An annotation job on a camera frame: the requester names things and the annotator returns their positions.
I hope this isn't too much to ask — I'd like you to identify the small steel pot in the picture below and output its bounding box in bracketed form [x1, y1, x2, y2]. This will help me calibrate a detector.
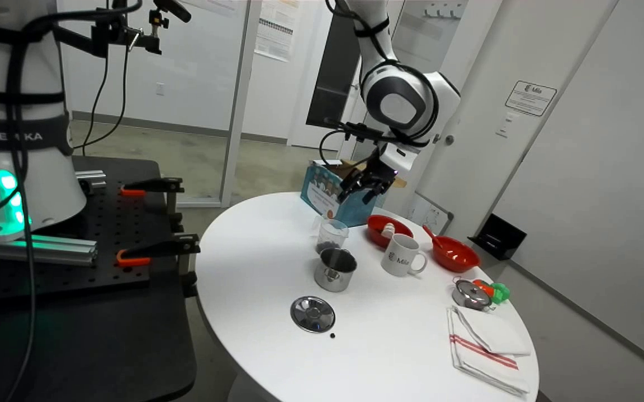
[311, 245, 361, 295]

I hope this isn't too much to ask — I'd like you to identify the paper poster on glass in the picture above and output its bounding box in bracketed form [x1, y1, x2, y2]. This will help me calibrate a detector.
[252, 0, 301, 63]

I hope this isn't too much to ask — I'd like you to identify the blue printed cardboard box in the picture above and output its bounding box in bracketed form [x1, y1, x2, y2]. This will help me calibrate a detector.
[298, 158, 381, 230]

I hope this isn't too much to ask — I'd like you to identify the black perforated robot table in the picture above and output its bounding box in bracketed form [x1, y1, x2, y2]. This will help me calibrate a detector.
[0, 155, 198, 402]

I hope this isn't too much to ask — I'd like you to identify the orange green toy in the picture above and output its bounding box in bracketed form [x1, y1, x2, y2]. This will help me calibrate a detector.
[473, 278, 515, 308]

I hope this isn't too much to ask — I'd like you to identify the orange black clamp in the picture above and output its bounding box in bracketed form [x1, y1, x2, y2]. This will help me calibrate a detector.
[115, 174, 188, 203]
[115, 232, 204, 272]

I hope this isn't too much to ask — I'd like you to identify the black camera stand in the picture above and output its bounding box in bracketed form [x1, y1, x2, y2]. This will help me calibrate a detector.
[37, 0, 195, 58]

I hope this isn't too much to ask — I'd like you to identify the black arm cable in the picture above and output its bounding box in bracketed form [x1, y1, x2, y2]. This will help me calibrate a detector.
[316, 0, 397, 174]

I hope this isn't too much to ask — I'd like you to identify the aluminium rail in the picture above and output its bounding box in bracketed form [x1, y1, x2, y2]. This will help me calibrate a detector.
[0, 232, 101, 271]

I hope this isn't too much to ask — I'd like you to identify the white mug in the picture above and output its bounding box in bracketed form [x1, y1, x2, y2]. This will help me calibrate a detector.
[381, 230, 431, 279]

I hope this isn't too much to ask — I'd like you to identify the white wall sign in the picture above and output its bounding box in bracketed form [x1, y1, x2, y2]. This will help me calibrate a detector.
[504, 79, 560, 119]

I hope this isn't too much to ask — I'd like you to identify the red bowl with handle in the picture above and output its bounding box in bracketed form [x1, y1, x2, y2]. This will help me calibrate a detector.
[421, 223, 480, 276]

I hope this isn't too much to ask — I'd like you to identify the black box by wall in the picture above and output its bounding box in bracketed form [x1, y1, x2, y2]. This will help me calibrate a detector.
[470, 212, 530, 264]

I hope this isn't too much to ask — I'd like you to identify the round steel pot lid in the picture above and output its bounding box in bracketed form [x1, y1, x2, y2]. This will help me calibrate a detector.
[289, 293, 338, 336]

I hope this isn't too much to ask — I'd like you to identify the white red-striped cloth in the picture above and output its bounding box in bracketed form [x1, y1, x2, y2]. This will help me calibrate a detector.
[445, 301, 537, 397]

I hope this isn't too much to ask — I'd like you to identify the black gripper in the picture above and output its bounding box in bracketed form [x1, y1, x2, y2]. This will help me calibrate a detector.
[336, 143, 400, 207]

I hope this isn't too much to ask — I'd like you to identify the red plastic bowl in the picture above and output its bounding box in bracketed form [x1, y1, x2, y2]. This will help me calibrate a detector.
[364, 212, 416, 251]

